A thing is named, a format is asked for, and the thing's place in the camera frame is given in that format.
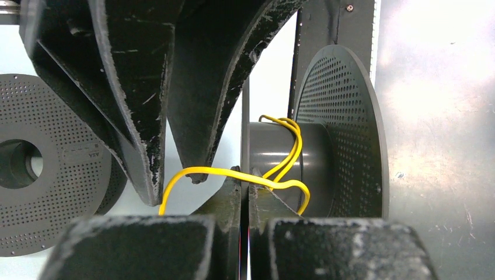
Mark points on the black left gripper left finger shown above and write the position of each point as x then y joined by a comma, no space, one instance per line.
202,245

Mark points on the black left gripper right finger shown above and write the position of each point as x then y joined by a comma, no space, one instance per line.
284,245

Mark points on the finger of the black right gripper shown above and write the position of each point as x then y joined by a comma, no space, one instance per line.
111,62
217,44

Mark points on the dark grey spool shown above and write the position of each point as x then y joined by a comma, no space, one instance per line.
343,160
54,169

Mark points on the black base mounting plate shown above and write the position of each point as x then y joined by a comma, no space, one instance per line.
322,23

